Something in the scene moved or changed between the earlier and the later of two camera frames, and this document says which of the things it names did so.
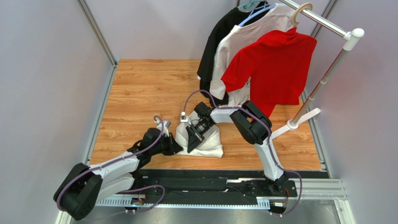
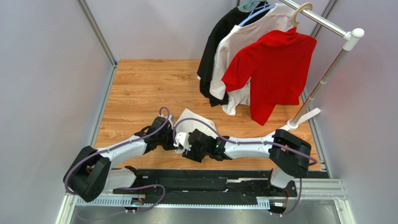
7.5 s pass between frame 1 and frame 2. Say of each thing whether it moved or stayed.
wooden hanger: stayed
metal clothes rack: stayed
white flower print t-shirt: stayed
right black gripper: moved
